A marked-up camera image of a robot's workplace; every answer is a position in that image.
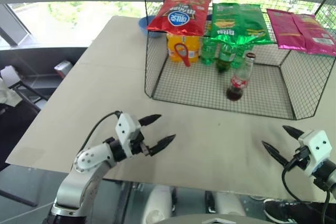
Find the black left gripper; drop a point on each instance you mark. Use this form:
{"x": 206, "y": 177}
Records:
{"x": 137, "y": 142}

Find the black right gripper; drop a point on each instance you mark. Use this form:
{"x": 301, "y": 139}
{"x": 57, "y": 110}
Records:
{"x": 302, "y": 161}

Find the glass cola bottle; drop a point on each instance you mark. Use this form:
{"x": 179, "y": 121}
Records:
{"x": 237, "y": 83}

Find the small red object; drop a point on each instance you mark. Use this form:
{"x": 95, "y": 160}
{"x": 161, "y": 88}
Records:
{"x": 187, "y": 61}

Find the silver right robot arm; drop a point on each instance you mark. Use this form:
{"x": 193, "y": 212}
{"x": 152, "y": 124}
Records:
{"x": 328, "y": 175}

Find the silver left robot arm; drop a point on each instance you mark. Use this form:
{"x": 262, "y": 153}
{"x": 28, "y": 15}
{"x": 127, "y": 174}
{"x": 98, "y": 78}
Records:
{"x": 86, "y": 182}

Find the orange soda bottle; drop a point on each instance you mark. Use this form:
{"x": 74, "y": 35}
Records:
{"x": 171, "y": 51}
{"x": 194, "y": 49}

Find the green soda bottle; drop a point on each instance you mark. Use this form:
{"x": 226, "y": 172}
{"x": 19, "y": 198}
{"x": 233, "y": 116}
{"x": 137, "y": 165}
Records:
{"x": 239, "y": 56}
{"x": 224, "y": 60}
{"x": 208, "y": 53}

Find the black sneaker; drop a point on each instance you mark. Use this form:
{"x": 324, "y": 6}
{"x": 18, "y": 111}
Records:
{"x": 283, "y": 212}

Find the white rounded robot leg cover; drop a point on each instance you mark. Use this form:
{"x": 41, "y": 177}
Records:
{"x": 228, "y": 204}
{"x": 158, "y": 203}

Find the blue bowl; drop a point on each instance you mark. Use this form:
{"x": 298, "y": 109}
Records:
{"x": 144, "y": 23}

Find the pink chip bag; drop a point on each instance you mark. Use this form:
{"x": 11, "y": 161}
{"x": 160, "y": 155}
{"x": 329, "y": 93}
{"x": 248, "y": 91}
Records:
{"x": 296, "y": 32}

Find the red chip bag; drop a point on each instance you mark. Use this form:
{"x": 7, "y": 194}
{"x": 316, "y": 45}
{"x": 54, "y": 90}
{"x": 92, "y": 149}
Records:
{"x": 181, "y": 16}

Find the green chip bag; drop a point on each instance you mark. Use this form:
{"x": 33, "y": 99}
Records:
{"x": 236, "y": 24}

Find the black metal chair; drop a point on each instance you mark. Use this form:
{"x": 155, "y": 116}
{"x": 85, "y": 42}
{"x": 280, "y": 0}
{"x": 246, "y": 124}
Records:
{"x": 29, "y": 90}

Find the white crumpled cloth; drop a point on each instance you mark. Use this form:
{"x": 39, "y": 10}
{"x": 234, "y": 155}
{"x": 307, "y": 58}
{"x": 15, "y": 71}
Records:
{"x": 8, "y": 95}

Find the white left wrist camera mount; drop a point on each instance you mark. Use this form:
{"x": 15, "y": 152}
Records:
{"x": 126, "y": 129}

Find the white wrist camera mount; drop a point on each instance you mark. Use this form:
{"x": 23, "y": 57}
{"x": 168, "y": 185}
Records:
{"x": 315, "y": 142}
{"x": 126, "y": 129}

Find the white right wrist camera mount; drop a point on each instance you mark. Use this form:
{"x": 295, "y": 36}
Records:
{"x": 315, "y": 142}

